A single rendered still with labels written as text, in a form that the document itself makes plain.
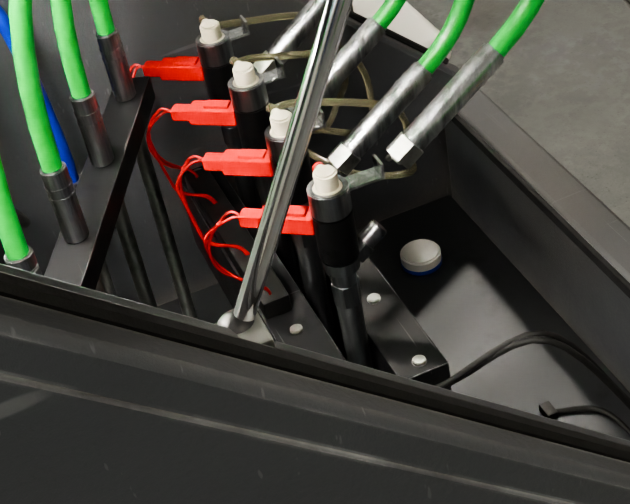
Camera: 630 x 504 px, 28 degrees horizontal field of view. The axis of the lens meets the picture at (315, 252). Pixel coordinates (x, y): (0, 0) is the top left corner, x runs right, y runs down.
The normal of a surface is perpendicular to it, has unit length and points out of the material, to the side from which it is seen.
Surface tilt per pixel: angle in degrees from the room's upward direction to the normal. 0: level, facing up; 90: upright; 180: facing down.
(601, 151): 0
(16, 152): 90
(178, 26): 90
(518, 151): 0
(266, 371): 43
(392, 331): 0
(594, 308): 90
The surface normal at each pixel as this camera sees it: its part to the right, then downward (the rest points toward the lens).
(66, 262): -0.15, -0.77
